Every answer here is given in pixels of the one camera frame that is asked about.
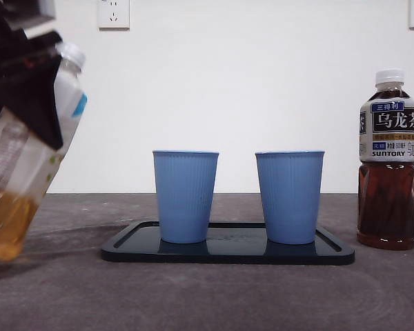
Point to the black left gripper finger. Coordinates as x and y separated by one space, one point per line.
43 42
31 100

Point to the clear bottle with yellow drink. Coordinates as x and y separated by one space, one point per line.
7 213

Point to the Suntory oolong tea bottle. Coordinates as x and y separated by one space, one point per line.
388 207

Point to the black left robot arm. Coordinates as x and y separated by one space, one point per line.
0 38

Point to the blue ribbed cup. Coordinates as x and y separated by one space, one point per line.
185 200
290 200

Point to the dark blue rectangular tray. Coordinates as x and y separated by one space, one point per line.
227 257

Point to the pale grey left camera box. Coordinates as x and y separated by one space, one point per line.
34 10

